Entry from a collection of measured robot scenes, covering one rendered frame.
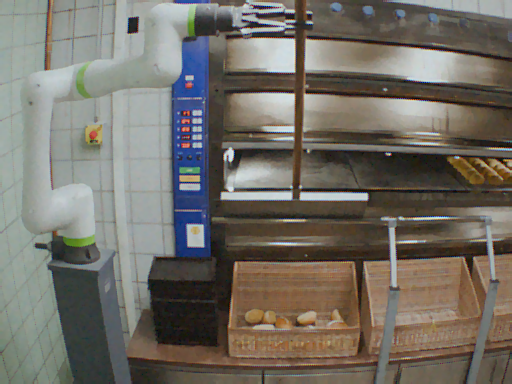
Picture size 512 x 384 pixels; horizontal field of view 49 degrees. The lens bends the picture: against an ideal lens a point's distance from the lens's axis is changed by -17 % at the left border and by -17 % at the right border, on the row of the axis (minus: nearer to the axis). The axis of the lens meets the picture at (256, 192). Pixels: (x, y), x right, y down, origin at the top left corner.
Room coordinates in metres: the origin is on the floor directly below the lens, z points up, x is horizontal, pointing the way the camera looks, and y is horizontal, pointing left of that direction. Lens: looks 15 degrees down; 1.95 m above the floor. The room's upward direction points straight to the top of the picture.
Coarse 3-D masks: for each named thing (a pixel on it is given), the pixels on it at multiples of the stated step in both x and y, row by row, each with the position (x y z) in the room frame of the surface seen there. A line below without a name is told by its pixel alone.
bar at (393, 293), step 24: (216, 216) 2.48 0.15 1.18; (288, 216) 2.47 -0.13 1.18; (384, 216) 2.46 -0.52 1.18; (432, 216) 2.45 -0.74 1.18; (456, 216) 2.44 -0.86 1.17; (480, 216) 2.44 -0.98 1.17; (384, 336) 2.22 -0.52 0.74; (480, 336) 2.20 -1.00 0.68; (384, 360) 2.22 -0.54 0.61; (480, 360) 2.20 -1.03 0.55
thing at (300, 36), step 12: (300, 0) 1.53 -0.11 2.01; (300, 12) 1.57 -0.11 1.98; (300, 36) 1.64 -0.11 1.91; (300, 48) 1.68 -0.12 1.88; (300, 60) 1.72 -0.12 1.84; (300, 72) 1.77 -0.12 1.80; (300, 84) 1.81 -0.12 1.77; (300, 96) 1.86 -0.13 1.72; (300, 108) 1.91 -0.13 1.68; (300, 120) 1.96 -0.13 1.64; (300, 132) 2.01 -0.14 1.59; (300, 144) 2.07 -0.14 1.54; (300, 156) 2.13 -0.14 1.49; (300, 168) 2.20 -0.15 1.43; (300, 180) 2.27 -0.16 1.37
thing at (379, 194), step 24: (240, 192) 2.84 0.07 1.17; (264, 192) 2.84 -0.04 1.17; (288, 192) 2.83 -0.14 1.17; (312, 192) 2.83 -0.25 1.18; (336, 192) 2.82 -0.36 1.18; (360, 192) 2.82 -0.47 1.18; (384, 192) 2.82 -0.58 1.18; (408, 192) 2.81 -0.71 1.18; (432, 192) 2.81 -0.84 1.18; (456, 192) 2.81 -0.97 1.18; (480, 192) 2.81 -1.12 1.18; (504, 192) 2.81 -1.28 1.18
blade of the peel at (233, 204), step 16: (224, 208) 2.43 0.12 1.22; (240, 208) 2.43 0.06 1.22; (256, 208) 2.43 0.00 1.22; (272, 208) 2.42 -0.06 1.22; (288, 208) 2.42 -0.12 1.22; (304, 208) 2.42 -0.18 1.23; (320, 208) 2.42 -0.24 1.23; (336, 208) 2.41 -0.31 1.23; (352, 208) 2.41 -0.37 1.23; (240, 224) 2.55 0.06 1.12; (304, 224) 2.54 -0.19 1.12; (320, 224) 2.53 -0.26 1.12
